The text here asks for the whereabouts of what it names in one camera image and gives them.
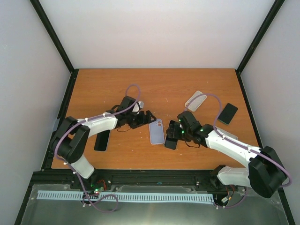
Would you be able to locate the white phone case right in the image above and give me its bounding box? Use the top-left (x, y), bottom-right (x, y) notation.
top-left (221, 131), bottom-right (238, 140)

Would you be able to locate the lavender phone case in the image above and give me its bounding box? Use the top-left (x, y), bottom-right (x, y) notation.
top-left (149, 119), bottom-right (165, 145)

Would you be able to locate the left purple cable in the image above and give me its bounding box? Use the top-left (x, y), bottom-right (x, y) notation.
top-left (53, 83), bottom-right (141, 213)

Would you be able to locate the black phone green edge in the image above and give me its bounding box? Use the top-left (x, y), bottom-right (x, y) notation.
top-left (217, 103), bottom-right (238, 125)

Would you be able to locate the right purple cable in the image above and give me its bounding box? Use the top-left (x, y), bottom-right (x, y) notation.
top-left (186, 93), bottom-right (293, 209)

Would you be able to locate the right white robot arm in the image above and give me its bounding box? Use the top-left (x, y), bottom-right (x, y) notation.
top-left (166, 111), bottom-right (291, 198)

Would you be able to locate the light blue cable duct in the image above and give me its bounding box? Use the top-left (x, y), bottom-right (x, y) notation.
top-left (37, 190), bottom-right (214, 204)

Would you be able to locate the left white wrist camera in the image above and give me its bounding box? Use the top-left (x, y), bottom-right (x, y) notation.
top-left (132, 101), bottom-right (144, 113)

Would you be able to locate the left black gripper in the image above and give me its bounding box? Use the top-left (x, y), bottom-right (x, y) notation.
top-left (126, 110), bottom-right (156, 129)

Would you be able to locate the clear white phone case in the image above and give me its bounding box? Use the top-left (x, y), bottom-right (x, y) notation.
top-left (185, 91), bottom-right (207, 112)

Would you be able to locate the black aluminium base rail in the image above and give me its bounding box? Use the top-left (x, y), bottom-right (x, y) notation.
top-left (29, 169), bottom-right (243, 194)

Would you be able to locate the purple cable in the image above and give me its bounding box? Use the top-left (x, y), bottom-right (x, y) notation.
top-left (186, 93), bottom-right (293, 209)
top-left (53, 83), bottom-right (141, 213)

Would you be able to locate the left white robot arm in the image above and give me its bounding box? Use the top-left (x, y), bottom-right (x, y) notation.
top-left (50, 96), bottom-right (157, 189)

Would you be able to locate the black frame post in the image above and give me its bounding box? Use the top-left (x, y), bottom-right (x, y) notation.
top-left (236, 0), bottom-right (285, 76)
top-left (30, 0), bottom-right (79, 73)

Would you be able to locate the right black frame post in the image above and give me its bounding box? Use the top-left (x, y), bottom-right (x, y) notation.
top-left (236, 0), bottom-right (285, 76)

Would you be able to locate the left black frame post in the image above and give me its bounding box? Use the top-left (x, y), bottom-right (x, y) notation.
top-left (30, 0), bottom-right (79, 73)

